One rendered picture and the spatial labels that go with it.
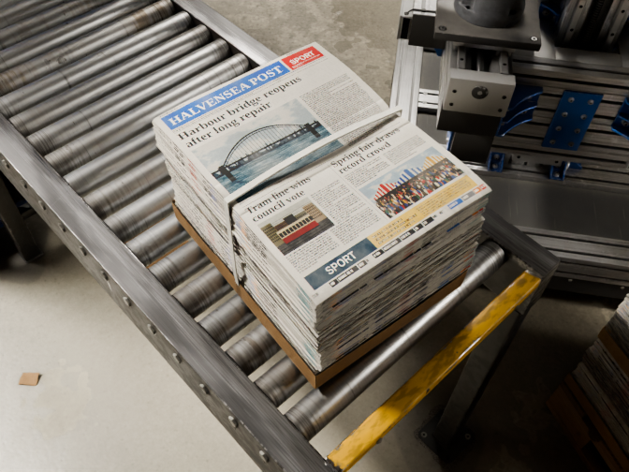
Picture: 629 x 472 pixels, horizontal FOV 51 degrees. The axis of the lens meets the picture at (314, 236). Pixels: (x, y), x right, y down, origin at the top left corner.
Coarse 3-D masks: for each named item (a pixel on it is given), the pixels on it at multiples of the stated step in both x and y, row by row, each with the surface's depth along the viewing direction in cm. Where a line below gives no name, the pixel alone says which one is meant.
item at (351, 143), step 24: (360, 120) 91; (384, 120) 91; (336, 144) 88; (360, 144) 88; (264, 168) 84; (288, 168) 85; (312, 168) 85; (216, 192) 83; (264, 192) 82; (240, 216) 80; (240, 240) 84; (240, 264) 92
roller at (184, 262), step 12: (192, 240) 106; (180, 252) 104; (192, 252) 104; (156, 264) 103; (168, 264) 103; (180, 264) 103; (192, 264) 104; (204, 264) 106; (156, 276) 102; (168, 276) 102; (180, 276) 103; (168, 288) 103
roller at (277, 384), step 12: (288, 360) 94; (276, 372) 92; (288, 372) 92; (300, 372) 93; (264, 384) 91; (276, 384) 91; (288, 384) 92; (300, 384) 93; (276, 396) 91; (288, 396) 92
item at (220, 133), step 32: (288, 64) 97; (320, 64) 97; (224, 96) 92; (256, 96) 92; (288, 96) 92; (320, 96) 93; (352, 96) 93; (160, 128) 89; (192, 128) 88; (224, 128) 88; (256, 128) 89; (288, 128) 89; (320, 128) 89; (192, 160) 85; (224, 160) 85; (256, 160) 85; (192, 192) 92; (192, 224) 102; (224, 256) 96
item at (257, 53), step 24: (192, 0) 146; (216, 24) 140; (240, 48) 136; (264, 48) 136; (480, 240) 110; (504, 240) 107; (528, 240) 107; (504, 264) 109; (528, 264) 105; (552, 264) 105; (504, 288) 112
